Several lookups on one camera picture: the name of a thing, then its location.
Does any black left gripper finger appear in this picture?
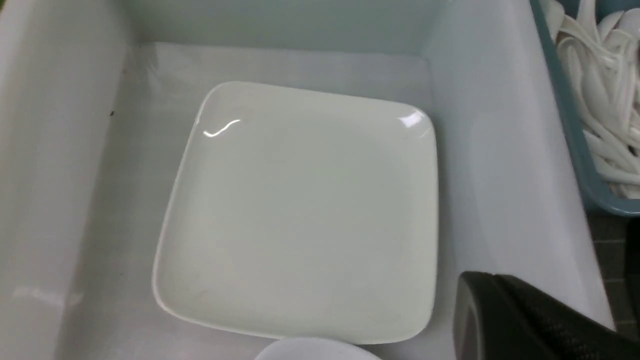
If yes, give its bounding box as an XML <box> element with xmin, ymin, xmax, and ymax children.
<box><xmin>452</xmin><ymin>271</ymin><xmax>640</xmax><ymax>360</ymax></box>

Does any white small dish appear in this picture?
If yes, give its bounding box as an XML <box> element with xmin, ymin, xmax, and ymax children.
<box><xmin>255</xmin><ymin>337</ymin><xmax>380</xmax><ymax>360</ymax></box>

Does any large white square plate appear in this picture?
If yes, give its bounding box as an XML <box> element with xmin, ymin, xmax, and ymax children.
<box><xmin>151</xmin><ymin>80</ymin><xmax>439</xmax><ymax>345</ymax></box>

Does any grey checkered tablecloth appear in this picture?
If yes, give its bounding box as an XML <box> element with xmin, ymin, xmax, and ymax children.
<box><xmin>587</xmin><ymin>215</ymin><xmax>639</xmax><ymax>342</ymax></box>

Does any teal plastic bin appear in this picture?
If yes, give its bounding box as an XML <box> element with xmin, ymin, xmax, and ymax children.
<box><xmin>530</xmin><ymin>0</ymin><xmax>640</xmax><ymax>218</ymax></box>

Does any pile of white spoons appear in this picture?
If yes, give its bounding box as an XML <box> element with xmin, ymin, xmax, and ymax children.
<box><xmin>539</xmin><ymin>0</ymin><xmax>640</xmax><ymax>199</ymax></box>

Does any large white plastic tub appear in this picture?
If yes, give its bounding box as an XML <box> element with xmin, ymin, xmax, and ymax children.
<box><xmin>1</xmin><ymin>0</ymin><xmax>615</xmax><ymax>360</ymax></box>

